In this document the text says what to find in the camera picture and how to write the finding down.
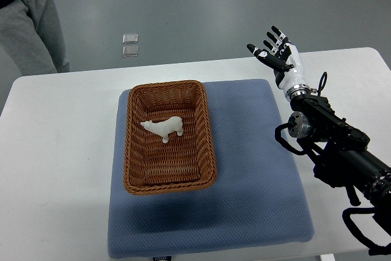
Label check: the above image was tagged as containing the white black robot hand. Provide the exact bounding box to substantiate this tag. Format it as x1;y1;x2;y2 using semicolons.
247;26;311;101

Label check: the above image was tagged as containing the white bear figurine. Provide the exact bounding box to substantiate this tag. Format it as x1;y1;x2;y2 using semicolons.
140;116;184;144

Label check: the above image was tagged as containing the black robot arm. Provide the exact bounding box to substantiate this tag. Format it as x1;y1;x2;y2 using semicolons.
275;73;390;255

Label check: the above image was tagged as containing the brown wicker basket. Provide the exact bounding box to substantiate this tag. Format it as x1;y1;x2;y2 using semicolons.
123;80;217;195

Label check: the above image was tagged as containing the blue textured mat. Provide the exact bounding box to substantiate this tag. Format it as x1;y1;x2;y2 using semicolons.
108;79;314;259

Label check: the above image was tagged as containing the lower floor plate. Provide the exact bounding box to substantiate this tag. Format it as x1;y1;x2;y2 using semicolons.
122;45;139;57

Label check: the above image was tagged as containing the floor plate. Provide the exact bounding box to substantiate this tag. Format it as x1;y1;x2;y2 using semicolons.
122;45;139;57
122;33;139;44

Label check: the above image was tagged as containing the upper floor plate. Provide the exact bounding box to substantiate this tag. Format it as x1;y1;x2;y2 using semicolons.
122;33;139;44

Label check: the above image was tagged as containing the person in grey trousers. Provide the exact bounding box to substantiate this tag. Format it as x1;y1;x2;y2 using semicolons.
0;0;70;77

